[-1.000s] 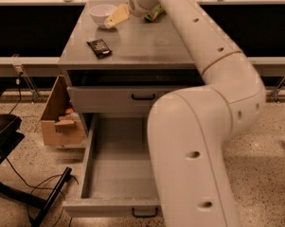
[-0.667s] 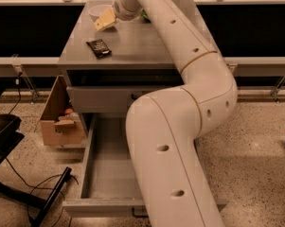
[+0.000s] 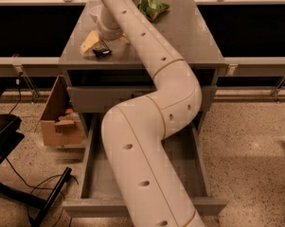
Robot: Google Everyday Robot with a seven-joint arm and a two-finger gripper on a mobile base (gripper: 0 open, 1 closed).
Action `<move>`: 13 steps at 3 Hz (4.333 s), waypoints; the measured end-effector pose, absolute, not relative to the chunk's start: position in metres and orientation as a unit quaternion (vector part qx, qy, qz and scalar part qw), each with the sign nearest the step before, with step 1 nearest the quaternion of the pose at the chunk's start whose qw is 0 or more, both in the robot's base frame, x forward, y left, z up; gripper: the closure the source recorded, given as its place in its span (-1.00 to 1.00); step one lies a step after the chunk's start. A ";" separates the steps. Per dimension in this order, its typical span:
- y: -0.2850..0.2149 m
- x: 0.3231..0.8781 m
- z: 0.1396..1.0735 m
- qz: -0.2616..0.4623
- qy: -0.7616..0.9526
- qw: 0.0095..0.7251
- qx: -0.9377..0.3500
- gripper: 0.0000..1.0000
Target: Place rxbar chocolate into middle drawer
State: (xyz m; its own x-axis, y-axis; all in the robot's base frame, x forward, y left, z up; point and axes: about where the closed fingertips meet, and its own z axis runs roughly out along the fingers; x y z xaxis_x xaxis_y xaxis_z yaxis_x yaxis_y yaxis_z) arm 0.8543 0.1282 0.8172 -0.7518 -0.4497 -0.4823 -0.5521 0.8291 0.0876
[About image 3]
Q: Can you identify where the grey railing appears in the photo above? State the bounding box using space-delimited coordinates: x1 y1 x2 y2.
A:
0 0 285 104

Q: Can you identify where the black cable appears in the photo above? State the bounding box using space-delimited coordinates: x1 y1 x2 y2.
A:
3 73 80 227

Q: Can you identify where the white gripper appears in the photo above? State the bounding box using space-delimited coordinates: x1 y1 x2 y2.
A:
80 6 123 54

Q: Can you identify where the open grey middle drawer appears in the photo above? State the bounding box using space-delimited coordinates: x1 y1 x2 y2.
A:
63 113 227 218

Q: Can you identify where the black rxbar chocolate bar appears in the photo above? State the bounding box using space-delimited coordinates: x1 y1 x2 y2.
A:
93 48 112 58

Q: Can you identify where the grey drawer cabinet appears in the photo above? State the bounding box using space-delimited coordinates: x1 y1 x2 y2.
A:
58 0 227 134

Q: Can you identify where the black chair base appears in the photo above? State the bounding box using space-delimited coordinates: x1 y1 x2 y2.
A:
0 92 73 227

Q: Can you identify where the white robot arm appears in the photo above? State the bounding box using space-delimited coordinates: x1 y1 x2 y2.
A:
98 0 205 227

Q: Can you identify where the white ceramic bowl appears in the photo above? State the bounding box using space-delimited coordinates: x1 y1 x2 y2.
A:
89 5 102 23

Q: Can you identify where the cardboard box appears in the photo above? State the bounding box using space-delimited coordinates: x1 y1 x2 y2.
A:
41 76 85 147

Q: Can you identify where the closed grey upper drawer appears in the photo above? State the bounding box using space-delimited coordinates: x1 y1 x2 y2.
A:
66 85 218 114

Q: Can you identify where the green chip bag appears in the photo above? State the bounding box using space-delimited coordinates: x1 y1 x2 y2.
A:
138 0 169 22

